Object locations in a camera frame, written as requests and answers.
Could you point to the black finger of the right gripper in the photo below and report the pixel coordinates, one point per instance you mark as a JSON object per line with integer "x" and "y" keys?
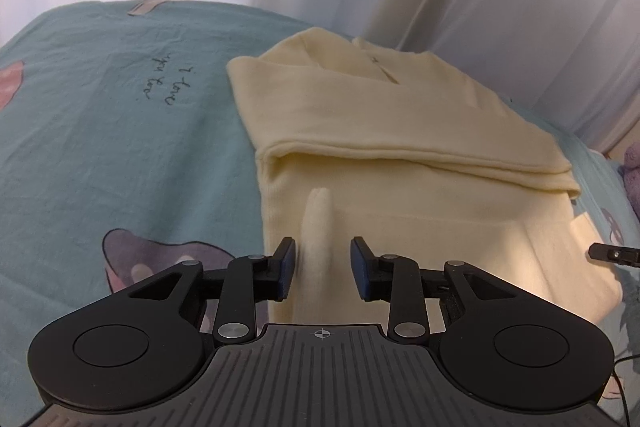
{"x": 620, "y": 255}

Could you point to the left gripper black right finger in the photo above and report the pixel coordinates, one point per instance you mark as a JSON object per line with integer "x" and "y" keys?
{"x": 400, "y": 282}

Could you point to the purple plush toy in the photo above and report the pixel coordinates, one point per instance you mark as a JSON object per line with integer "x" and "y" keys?
{"x": 630, "y": 169}

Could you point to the cream knit sweater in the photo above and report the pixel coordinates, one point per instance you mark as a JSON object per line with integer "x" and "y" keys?
{"x": 421, "y": 161}

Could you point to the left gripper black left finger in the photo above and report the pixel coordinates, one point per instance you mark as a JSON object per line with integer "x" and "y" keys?
{"x": 180, "y": 295}

